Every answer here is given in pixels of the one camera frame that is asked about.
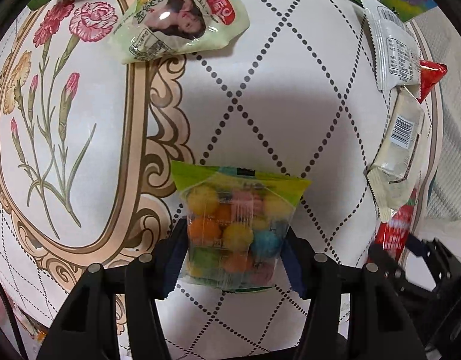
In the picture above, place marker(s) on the white labelled snack packet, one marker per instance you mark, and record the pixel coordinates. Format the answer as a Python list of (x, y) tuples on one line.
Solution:
[(397, 54)]

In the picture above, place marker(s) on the red triangular snack packet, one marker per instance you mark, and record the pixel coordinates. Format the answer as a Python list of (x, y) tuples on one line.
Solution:
[(431, 74)]

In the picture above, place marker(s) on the red white snack packet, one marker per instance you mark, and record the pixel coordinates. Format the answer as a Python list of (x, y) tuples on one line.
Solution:
[(392, 236)]

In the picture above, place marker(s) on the white patterned quilt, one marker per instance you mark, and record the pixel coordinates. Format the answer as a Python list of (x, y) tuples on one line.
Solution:
[(86, 142)]

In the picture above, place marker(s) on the colourful candy ball bag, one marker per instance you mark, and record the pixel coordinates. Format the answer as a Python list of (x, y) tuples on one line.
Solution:
[(237, 221)]

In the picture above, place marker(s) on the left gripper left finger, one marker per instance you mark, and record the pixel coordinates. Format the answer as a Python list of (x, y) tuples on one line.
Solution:
[(85, 326)]

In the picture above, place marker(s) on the green plum snack packet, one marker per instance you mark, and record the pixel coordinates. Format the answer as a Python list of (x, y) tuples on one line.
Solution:
[(152, 29)]

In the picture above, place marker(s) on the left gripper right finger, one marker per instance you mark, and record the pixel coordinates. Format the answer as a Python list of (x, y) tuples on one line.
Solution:
[(354, 313)]

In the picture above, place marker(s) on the white quilted bed bumper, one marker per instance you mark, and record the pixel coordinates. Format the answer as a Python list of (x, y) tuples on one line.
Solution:
[(444, 208)]

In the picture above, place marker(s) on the cream barcode snack packet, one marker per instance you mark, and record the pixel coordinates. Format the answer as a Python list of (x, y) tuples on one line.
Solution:
[(395, 170)]

